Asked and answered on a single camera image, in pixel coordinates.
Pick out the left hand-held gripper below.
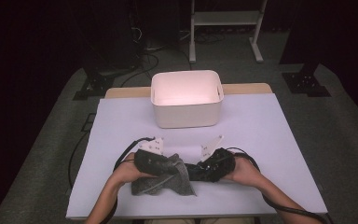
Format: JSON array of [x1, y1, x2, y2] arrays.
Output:
[[133, 137, 175, 177]]

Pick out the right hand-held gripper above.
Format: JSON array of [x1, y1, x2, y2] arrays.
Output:
[[200, 134, 237, 184]]

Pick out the grey cloth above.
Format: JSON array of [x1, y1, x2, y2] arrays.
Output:
[[131, 152, 197, 197]]

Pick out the white plastic storage bin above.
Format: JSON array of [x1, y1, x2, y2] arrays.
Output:
[[150, 69, 225, 129]]

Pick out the person's right hand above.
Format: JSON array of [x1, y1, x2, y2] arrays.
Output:
[[223, 153, 263, 189]]

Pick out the person's left hand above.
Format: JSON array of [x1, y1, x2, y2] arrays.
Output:
[[111, 151, 158, 187]]

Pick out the white table mat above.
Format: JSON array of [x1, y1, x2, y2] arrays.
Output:
[[65, 92, 328, 220]]

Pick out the dark floor plate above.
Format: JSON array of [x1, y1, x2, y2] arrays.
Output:
[[80, 113, 97, 133]]

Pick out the black stand base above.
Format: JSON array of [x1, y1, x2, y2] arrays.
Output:
[[72, 69, 117, 102], [282, 63, 332, 98]]

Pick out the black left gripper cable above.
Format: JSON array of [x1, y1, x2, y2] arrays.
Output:
[[100, 136, 157, 224]]

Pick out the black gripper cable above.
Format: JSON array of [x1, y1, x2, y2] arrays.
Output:
[[100, 136, 157, 224], [226, 147, 328, 224]]

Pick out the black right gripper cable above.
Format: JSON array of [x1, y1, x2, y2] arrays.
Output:
[[226, 147, 328, 224]]

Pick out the black cable beside table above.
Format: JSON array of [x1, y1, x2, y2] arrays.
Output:
[[67, 130, 91, 189]]

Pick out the tangle of black floor cables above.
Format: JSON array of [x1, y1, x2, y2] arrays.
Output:
[[117, 24, 161, 89]]

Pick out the thin black floor cable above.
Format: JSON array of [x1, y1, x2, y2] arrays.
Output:
[[179, 46, 194, 72]]

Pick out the white metal stand frame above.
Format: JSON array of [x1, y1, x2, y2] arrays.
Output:
[[188, 0, 269, 64]]

